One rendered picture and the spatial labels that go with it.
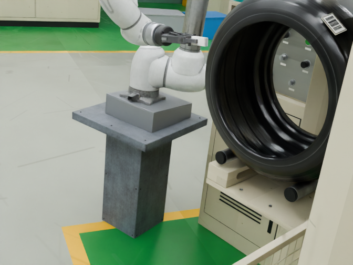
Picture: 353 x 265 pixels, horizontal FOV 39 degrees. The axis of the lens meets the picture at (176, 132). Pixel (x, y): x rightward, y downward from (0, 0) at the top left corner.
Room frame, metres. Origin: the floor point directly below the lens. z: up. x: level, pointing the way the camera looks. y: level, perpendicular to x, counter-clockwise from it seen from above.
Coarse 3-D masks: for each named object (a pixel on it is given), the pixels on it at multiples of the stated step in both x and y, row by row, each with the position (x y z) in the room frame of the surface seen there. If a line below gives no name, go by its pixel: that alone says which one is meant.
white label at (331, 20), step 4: (324, 16) 1.30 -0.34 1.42; (328, 16) 1.30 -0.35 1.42; (332, 16) 1.31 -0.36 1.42; (324, 20) 1.29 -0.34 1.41; (328, 20) 1.29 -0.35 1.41; (332, 20) 1.30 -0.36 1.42; (336, 20) 1.30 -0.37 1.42; (328, 24) 1.28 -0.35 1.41; (332, 24) 1.29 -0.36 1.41; (336, 24) 1.29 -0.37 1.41; (340, 24) 1.29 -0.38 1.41; (332, 28) 1.27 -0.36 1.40; (336, 28) 1.28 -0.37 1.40; (340, 28) 1.28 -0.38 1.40; (344, 28) 1.28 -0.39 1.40; (336, 32) 1.27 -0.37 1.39; (340, 32) 1.27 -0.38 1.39
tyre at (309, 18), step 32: (256, 0) 1.47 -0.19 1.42; (288, 0) 1.39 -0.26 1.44; (320, 0) 1.36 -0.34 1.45; (352, 0) 1.45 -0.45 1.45; (224, 32) 1.51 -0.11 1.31; (256, 32) 1.73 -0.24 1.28; (320, 32) 1.29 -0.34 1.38; (352, 32) 1.29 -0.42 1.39; (224, 64) 1.66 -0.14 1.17; (256, 64) 1.75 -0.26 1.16; (224, 96) 1.63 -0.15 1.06; (256, 96) 1.72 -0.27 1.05; (224, 128) 1.47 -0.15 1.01; (256, 128) 1.64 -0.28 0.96; (288, 128) 1.63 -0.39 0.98; (256, 160) 1.37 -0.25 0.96; (288, 160) 1.30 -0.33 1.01; (320, 160) 1.24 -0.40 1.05
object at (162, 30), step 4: (160, 28) 1.85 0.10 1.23; (164, 28) 1.85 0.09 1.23; (168, 28) 1.86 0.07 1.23; (172, 28) 1.88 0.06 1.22; (156, 32) 1.85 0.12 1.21; (160, 32) 1.84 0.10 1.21; (164, 32) 1.85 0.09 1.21; (168, 32) 1.86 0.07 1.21; (156, 36) 1.85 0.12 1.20; (160, 36) 1.83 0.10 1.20; (156, 40) 1.85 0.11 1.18; (160, 40) 1.83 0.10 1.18; (160, 44) 1.85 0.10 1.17; (164, 44) 1.84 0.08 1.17; (168, 44) 1.86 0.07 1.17
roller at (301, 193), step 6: (294, 186) 1.31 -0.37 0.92; (300, 186) 1.31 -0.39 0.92; (306, 186) 1.32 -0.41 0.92; (312, 186) 1.34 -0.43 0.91; (288, 192) 1.29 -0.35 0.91; (294, 192) 1.28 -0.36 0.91; (300, 192) 1.29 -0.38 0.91; (306, 192) 1.31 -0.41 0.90; (288, 198) 1.29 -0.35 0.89; (294, 198) 1.28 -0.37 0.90
